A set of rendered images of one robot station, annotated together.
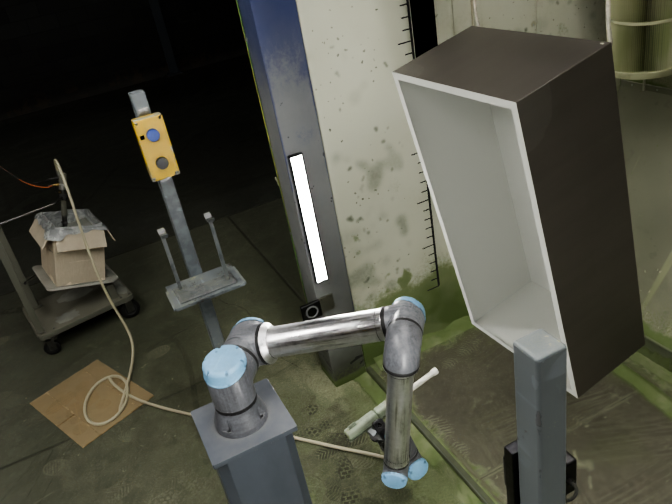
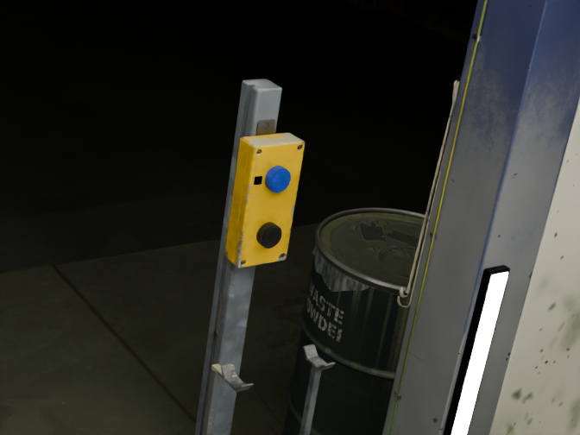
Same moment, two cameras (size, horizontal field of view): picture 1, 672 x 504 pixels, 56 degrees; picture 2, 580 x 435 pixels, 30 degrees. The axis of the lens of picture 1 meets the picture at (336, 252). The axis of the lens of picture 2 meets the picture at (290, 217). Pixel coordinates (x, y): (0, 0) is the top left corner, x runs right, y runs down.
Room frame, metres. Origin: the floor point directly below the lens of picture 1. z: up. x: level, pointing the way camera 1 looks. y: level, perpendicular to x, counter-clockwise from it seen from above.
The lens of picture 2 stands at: (0.66, 1.19, 2.26)
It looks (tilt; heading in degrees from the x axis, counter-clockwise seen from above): 24 degrees down; 342
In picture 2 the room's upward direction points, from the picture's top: 9 degrees clockwise
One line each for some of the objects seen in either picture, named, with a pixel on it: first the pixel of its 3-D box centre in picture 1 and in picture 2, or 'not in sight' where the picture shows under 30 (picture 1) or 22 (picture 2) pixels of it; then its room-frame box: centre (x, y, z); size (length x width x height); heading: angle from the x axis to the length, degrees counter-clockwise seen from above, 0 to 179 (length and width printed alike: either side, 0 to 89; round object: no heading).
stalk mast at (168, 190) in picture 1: (193, 266); (212, 434); (2.59, 0.66, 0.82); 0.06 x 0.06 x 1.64; 20
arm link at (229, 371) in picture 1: (229, 376); not in sight; (1.73, 0.44, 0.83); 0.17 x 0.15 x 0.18; 162
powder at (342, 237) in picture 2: not in sight; (406, 252); (3.42, -0.10, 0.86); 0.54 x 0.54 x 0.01
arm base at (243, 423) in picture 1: (238, 408); not in sight; (1.72, 0.44, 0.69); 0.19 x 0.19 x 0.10
